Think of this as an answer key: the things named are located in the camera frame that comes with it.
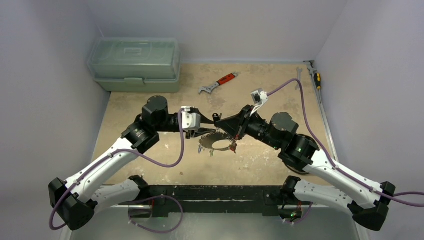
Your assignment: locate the black key tag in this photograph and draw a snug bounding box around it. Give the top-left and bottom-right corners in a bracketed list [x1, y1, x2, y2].
[212, 113, 222, 123]

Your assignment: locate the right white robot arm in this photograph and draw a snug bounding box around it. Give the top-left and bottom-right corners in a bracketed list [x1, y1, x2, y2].
[213, 105, 396, 231]

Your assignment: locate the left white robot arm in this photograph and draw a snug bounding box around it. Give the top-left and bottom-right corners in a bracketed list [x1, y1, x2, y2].
[48, 95, 214, 231]

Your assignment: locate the green plastic toolbox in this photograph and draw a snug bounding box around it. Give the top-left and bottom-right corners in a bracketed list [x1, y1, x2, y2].
[87, 37, 182, 93]

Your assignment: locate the silver open end wrench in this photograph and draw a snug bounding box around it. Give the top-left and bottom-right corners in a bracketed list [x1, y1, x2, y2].
[295, 67, 303, 90]

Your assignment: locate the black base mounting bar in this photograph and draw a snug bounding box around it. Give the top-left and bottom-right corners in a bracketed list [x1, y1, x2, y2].
[117, 184, 312, 220]

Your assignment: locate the yellow black screwdriver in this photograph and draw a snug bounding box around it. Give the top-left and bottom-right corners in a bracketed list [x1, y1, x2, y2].
[314, 72, 321, 91]

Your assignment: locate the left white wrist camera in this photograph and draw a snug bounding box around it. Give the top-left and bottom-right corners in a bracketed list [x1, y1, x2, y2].
[181, 106, 201, 132]

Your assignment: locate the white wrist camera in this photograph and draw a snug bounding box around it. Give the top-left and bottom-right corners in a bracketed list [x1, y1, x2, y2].
[250, 88, 269, 116]
[181, 106, 201, 132]

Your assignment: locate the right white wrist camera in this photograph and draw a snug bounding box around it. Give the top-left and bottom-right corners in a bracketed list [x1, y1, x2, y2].
[250, 88, 269, 116]

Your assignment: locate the red handled adjustable wrench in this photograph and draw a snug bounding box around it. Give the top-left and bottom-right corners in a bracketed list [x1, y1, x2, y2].
[198, 72, 239, 95]

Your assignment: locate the aluminium frame rail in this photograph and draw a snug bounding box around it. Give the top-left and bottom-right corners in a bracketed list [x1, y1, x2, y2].
[303, 60, 360, 208]

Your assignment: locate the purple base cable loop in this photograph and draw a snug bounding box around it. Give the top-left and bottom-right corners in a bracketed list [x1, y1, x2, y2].
[128, 193, 185, 234]

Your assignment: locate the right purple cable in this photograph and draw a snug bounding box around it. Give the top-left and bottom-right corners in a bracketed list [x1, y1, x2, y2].
[266, 78, 424, 208]

